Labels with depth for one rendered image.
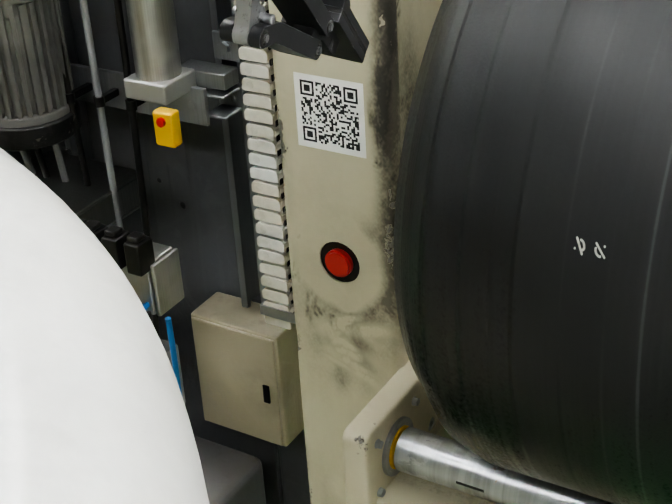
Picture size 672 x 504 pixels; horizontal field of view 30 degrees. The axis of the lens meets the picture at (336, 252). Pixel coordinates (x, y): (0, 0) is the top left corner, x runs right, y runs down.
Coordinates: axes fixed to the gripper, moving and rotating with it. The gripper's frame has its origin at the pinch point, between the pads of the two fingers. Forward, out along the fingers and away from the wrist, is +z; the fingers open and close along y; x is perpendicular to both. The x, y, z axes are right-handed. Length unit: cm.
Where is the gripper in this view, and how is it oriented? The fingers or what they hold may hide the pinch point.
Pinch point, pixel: (333, 28)
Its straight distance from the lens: 81.2
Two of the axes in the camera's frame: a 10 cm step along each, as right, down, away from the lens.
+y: -3.0, 9.4, -1.4
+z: 2.4, 2.2, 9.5
